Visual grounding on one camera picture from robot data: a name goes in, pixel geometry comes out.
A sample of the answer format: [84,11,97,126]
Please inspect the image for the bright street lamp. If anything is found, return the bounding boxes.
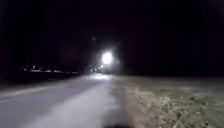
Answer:
[99,49,116,74]

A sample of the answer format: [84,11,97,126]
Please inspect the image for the grey asphalt road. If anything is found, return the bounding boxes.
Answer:
[0,73,125,128]

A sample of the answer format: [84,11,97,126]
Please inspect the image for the dry grass verge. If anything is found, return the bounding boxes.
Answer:
[111,74,224,128]

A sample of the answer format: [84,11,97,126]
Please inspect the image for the row of distant lit buildings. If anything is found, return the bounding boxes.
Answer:
[19,64,81,75]

